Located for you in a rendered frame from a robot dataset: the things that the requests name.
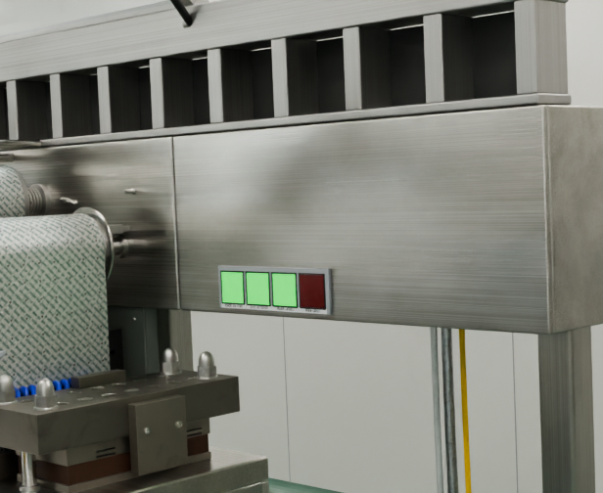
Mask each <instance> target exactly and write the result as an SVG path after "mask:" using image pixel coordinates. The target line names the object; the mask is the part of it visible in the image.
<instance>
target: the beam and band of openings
mask: <svg viewBox="0 0 603 493"><path fill-rule="evenodd" d="M568 1H569V0H217V1H212V2H207V3H203V4H198V5H193V6H188V7H185V8H186V9H187V11H188V12H189V14H190V15H191V17H192V21H193V22H192V25H191V27H186V28H184V27H183V25H182V23H183V22H184V21H183V19H182V18H181V16H180V15H179V13H178V12H177V10H176V9H173V10H168V11H163V12H158V13H153V14H149V15H144V16H139V17H134V18H129V19H124V20H119V21H114V22H105V23H100V24H95V25H90V26H86V27H81V28H76V29H71V30H66V31H61V32H56V33H51V34H46V35H41V36H36V37H31V38H27V39H22V40H17V41H12V42H7V43H1V44H0V140H40V141H41V146H40V147H36V148H47V147H58V146H69V145H81V144H92V143H104V142H114V141H126V140H137V139H149V138H160V137H174V136H183V135H195V134H206V133H217V132H228V131H240V130H252V129H262V128H274V127H285V126H297V125H309V124H319V123H331V122H343V121H354V120H365V119H376V118H388V117H400V116H411V115H422V114H433V113H445V112H466V111H478V110H489V109H501V108H513V107H523V106H535V105H564V106H567V105H570V104H571V102H572V98H571V95H570V94H568V65H567V31H566V4H565V3H567V2H568ZM511 11H515V12H511ZM505 12H509V13H505ZM498 13H503V14H498ZM492 14H496V15H492ZM486 15H489V16H486ZM479 16H483V17H479ZM473 17H476V18H473ZM421 24H423V25H421ZM414 25H419V26H414ZM409 26H412V27H409ZM402 27H406V28H402ZM396 28H399V29H396ZM391 29H392V30H391ZM337 37H342V38H337ZM331 38H335V39H331ZM324 39H328V40H324ZM318 40H322V41H318ZM266 48H270V49H266ZM259 49H263V50H259ZM254 50H257V51H254ZM202 58H205V59H202ZM196 59H198V60H196ZM92 74H96V75H92ZM47 81H50V82H47Z"/></svg>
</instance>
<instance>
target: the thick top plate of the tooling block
mask: <svg viewBox="0 0 603 493"><path fill-rule="evenodd" d="M180 371H181V374H178V375H161V372H159V373H153V374H149V375H143V376H137V377H132V378H126V381H119V382H113V383H108V384H102V385H97V386H91V387H86V388H81V389H79V388H66V389H61V390H55V391H54V392H55V394H56V402H57V405H58V406H59V408H57V409H54V410H46V411H37V410H33V407H34V406H35V394H33V395H28V396H22V397H17V398H16V400H18V403H16V404H11V405H0V447H3V448H7V449H12V450H16V451H21V452H25V453H29V454H33V455H38V456H40V455H44V454H49V453H53V452H58V451H62V450H67V449H70V448H75V447H80V446H84V445H89V444H93V443H98V442H102V441H107V440H111V439H116V438H120V437H125V436H129V421H128V404H131V403H136V402H141V401H146V400H151V399H156V398H161V397H166V396H170V395H175V394H179V395H185V406H186V424H187V423H191V422H195V421H199V420H204V419H208V418H213V417H217V416H222V415H226V414H231V413H236V412H240V397H239V377H237V376H229V375H221V374H217V375H218V378H217V379H212V380H197V379H196V376H197V375H198V372H196V371H188V370H180Z"/></svg>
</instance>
